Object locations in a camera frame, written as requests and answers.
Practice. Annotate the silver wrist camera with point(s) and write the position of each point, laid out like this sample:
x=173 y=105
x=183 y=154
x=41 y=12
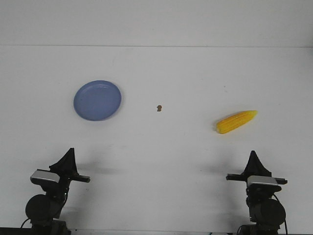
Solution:
x=254 y=180
x=42 y=176

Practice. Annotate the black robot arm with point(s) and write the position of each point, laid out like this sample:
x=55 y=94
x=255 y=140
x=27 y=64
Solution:
x=43 y=210
x=266 y=212

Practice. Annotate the blue round plate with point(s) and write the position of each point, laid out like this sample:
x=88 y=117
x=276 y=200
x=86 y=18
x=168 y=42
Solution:
x=97 y=100

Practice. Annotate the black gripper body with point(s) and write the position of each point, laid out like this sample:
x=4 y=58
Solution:
x=66 y=177
x=241 y=178

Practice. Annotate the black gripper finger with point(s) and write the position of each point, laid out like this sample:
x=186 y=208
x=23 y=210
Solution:
x=66 y=165
x=255 y=167

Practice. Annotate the yellow corn cob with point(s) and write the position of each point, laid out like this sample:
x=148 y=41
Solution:
x=235 y=121

